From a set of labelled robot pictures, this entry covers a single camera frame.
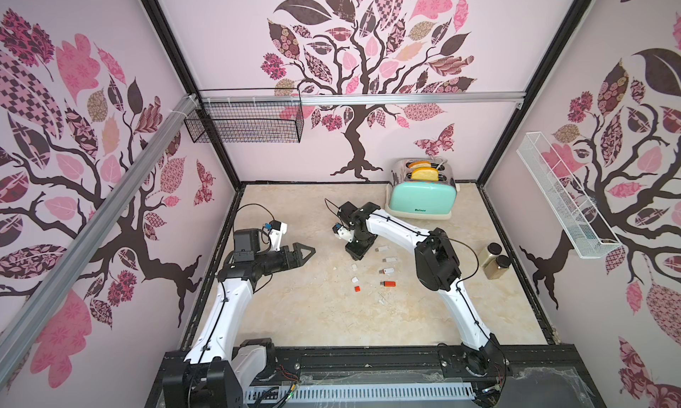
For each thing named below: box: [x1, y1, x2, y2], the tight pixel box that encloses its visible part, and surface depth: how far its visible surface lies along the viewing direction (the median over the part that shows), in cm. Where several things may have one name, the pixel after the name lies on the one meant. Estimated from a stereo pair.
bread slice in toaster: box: [411, 166, 439, 181], surface depth 100 cm
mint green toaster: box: [385, 179, 458, 220], surface depth 102 cm
